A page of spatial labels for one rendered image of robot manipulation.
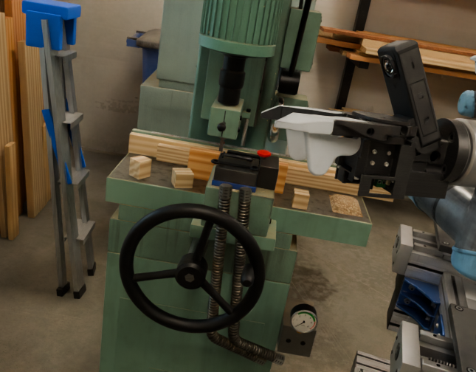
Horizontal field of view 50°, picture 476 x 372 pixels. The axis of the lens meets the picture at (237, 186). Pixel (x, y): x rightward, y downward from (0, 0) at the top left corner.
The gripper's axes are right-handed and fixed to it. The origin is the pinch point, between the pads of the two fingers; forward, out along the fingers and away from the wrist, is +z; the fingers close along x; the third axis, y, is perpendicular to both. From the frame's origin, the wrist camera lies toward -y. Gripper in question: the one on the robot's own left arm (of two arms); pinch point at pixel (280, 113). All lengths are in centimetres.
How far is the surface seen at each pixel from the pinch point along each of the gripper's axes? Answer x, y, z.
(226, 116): 66, 9, -6
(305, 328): 49, 53, -28
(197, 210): 38.8, 23.8, 1.8
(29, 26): 145, -4, 52
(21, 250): 189, 99, 62
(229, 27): 61, -10, -4
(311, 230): 52, 31, -26
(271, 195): 45, 22, -14
